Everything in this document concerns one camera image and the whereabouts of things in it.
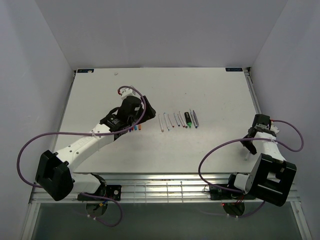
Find left blue corner label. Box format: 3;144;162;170
76;68;94;74

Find blue capped white pen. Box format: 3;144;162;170
163;112;170;131

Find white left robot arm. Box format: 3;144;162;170
35;95;156;201

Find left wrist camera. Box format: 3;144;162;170
117;86;136;100

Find aluminium right side rail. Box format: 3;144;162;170
244;66;313;240

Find green black highlighter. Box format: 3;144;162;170
184;112;193;128

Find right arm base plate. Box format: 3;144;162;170
203;185;242;200

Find blue corner label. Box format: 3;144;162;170
225;67;243;72
76;68;94;74

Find aluminium front rail frame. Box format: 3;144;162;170
29;172;301;204

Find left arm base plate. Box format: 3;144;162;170
77;185;122;201

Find red capped white pen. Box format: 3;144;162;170
167;114;175;128

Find right blue corner label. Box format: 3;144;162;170
225;67;243;72

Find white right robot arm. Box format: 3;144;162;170
225;114;297;207

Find green capped white pen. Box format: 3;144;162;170
179;111;188;129

